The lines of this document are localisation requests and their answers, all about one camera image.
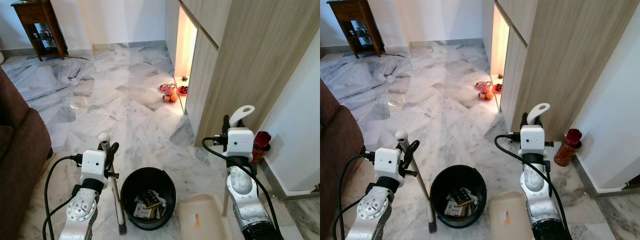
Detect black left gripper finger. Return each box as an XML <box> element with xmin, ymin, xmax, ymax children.
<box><xmin>106</xmin><ymin>142</ymin><xmax>120</xmax><ymax>166</ymax></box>
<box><xmin>403</xmin><ymin>140</ymin><xmax>420</xmax><ymax>168</ymax></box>

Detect beige hand brush dark bristles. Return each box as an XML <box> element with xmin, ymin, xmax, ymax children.
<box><xmin>395</xmin><ymin>130</ymin><xmax>438</xmax><ymax>235</ymax></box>
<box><xmin>98</xmin><ymin>132</ymin><xmax>128</xmax><ymax>236</ymax></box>

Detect beige long-handled dustpan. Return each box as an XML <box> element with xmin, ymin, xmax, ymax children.
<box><xmin>178</xmin><ymin>105</ymin><xmax>256</xmax><ymax>240</ymax></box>
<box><xmin>489</xmin><ymin>103</ymin><xmax>551</xmax><ymax>240</ymax></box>

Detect black round trash bin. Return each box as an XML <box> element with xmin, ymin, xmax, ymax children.
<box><xmin>430</xmin><ymin>165</ymin><xmax>487</xmax><ymax>229</ymax></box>
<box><xmin>120</xmin><ymin>167</ymin><xmax>177</xmax><ymax>231</ymax></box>

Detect red cylindrical container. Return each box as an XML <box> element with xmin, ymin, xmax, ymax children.
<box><xmin>251</xmin><ymin>131</ymin><xmax>272</xmax><ymax>165</ymax></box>
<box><xmin>554</xmin><ymin>128</ymin><xmax>582</xmax><ymax>167</ymax></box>

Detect small brown box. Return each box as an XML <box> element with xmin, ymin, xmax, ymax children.
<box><xmin>451</xmin><ymin>187</ymin><xmax>474</xmax><ymax>207</ymax></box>
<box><xmin>140</xmin><ymin>191</ymin><xmax>163</xmax><ymax>210</ymax></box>

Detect red plate with oranges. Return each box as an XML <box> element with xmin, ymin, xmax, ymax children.
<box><xmin>475</xmin><ymin>81</ymin><xmax>495</xmax><ymax>101</ymax></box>
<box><xmin>160</xmin><ymin>83</ymin><xmax>179</xmax><ymax>103</ymax></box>

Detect white printed packet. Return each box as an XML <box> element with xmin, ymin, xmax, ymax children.
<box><xmin>444</xmin><ymin>201</ymin><xmax>468</xmax><ymax>217</ymax></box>
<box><xmin>133</xmin><ymin>204</ymin><xmax>157</xmax><ymax>220</ymax></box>

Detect light wood tall cabinet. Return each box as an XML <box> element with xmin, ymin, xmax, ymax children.
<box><xmin>482</xmin><ymin>0</ymin><xmax>640</xmax><ymax>143</ymax></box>
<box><xmin>165</xmin><ymin>0</ymin><xmax>321</xmax><ymax>147</ymax></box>

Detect dark brown fabric sofa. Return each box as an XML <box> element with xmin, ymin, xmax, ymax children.
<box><xmin>0</xmin><ymin>67</ymin><xmax>53</xmax><ymax>240</ymax></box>
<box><xmin>320</xmin><ymin>80</ymin><xmax>366</xmax><ymax>240</ymax></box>

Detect dark wooden side table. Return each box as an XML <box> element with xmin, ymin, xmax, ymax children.
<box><xmin>327</xmin><ymin>0</ymin><xmax>386</xmax><ymax>59</ymax></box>
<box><xmin>11</xmin><ymin>0</ymin><xmax>69</xmax><ymax>62</ymax></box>

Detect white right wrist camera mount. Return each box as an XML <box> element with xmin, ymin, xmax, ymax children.
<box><xmin>226</xmin><ymin>128</ymin><xmax>257</xmax><ymax>159</ymax></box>
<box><xmin>520</xmin><ymin>125</ymin><xmax>546</xmax><ymax>156</ymax></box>

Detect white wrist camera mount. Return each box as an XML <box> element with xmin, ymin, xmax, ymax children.
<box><xmin>374</xmin><ymin>148</ymin><xmax>403</xmax><ymax>180</ymax></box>
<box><xmin>520</xmin><ymin>125</ymin><xmax>546</xmax><ymax>156</ymax></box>
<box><xmin>226</xmin><ymin>128</ymin><xmax>257</xmax><ymax>159</ymax></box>
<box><xmin>81</xmin><ymin>150</ymin><xmax>108</xmax><ymax>182</ymax></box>

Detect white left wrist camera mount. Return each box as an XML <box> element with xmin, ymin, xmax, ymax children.
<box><xmin>81</xmin><ymin>150</ymin><xmax>108</xmax><ymax>182</ymax></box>
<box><xmin>374</xmin><ymin>148</ymin><xmax>403</xmax><ymax>180</ymax></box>

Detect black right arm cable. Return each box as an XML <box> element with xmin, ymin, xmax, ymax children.
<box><xmin>494</xmin><ymin>132</ymin><xmax>571</xmax><ymax>233</ymax></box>
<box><xmin>201</xmin><ymin>135</ymin><xmax>278</xmax><ymax>236</ymax></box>

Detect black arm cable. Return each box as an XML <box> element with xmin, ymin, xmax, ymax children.
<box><xmin>494</xmin><ymin>132</ymin><xmax>571</xmax><ymax>233</ymax></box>
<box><xmin>201</xmin><ymin>135</ymin><xmax>278</xmax><ymax>236</ymax></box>
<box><xmin>334</xmin><ymin>153</ymin><xmax>377</xmax><ymax>240</ymax></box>
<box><xmin>42</xmin><ymin>155</ymin><xmax>83</xmax><ymax>240</ymax></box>

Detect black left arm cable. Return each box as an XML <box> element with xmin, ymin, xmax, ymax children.
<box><xmin>42</xmin><ymin>155</ymin><xmax>83</xmax><ymax>240</ymax></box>
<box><xmin>334</xmin><ymin>153</ymin><xmax>377</xmax><ymax>240</ymax></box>

